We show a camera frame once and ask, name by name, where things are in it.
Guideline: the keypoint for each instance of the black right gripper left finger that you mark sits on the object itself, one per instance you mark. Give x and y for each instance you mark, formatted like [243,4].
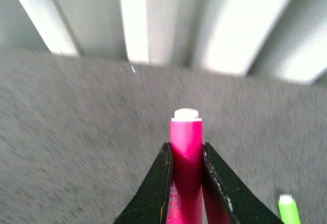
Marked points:
[151,201]

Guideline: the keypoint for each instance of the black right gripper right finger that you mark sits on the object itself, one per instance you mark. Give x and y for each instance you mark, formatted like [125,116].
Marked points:
[226,198]

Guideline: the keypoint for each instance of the pink highlighter pen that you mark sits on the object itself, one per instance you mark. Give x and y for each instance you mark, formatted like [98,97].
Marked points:
[188,199]

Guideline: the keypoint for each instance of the green highlighter pen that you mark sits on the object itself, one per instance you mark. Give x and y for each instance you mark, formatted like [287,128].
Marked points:
[288,209]

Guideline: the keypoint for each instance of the grey pleated curtain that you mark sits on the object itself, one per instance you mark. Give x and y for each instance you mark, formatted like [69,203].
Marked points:
[282,39]

